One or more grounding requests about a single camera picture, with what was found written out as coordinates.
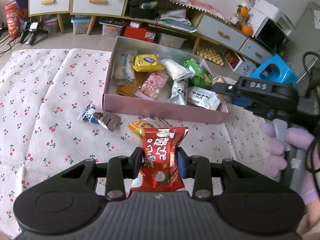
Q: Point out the black microwave oven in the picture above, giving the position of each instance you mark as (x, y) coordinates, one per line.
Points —
(267, 32)

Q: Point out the lower orange fruit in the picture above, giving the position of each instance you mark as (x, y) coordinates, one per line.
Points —
(247, 30)

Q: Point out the white blue rice cracker packet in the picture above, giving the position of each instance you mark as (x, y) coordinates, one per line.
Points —
(123, 73)

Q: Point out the red lychee snack packet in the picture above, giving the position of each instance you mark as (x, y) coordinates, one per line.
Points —
(159, 169)

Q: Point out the red shoe box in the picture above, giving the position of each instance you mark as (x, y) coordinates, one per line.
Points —
(140, 33)

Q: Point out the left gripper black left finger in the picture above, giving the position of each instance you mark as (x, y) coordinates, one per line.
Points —
(120, 168)

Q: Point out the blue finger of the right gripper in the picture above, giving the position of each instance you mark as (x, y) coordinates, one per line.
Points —
(241, 101)

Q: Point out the blue silver chocolate packet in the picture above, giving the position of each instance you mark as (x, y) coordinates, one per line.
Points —
(99, 117)

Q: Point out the orange jam biscuit packet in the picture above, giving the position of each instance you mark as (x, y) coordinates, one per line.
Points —
(138, 127)

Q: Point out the white snack packet black text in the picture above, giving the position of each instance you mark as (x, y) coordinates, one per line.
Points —
(203, 98)

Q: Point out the gold foil snack bar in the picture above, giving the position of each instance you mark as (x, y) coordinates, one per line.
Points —
(130, 90)

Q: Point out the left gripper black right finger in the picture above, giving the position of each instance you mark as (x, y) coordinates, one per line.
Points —
(197, 168)

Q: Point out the blue plastic stool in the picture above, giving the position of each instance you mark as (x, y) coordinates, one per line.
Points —
(275, 69)

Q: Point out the wooden white drawer cabinet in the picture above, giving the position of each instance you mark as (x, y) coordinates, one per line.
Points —
(208, 27)

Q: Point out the yellow egg tray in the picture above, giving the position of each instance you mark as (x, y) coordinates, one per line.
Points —
(209, 53)

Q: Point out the red monkey paper bag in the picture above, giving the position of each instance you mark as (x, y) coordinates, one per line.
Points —
(13, 15)

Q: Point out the blue lid storage bin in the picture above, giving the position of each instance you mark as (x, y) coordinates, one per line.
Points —
(80, 24)

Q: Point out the pink cardboard box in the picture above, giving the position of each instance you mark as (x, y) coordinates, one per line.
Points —
(159, 107)

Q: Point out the white chocolate pie packet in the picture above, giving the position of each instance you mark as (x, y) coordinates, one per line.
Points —
(179, 92)

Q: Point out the pink nougat packet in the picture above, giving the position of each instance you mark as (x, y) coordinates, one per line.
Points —
(153, 85)

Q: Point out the beige wafer packet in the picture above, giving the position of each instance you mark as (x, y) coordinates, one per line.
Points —
(222, 79)

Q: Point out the orange fruit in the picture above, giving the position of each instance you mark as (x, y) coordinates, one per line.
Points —
(247, 30)
(242, 11)

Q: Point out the green cracker packet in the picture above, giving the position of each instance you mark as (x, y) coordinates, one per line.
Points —
(201, 78)

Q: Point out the clear orange handle bin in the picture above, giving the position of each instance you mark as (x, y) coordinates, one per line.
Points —
(112, 27)

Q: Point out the clear white bun packet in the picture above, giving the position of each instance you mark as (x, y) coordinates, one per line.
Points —
(176, 71)

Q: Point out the cherry print white blanket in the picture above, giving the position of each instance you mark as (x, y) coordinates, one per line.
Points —
(43, 91)

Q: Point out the yellow biscuit packet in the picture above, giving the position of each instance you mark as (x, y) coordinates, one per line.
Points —
(147, 63)

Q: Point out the upper orange fruit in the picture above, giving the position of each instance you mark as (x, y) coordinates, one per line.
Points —
(242, 11)

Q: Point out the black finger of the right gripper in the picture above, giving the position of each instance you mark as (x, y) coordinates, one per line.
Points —
(226, 89)

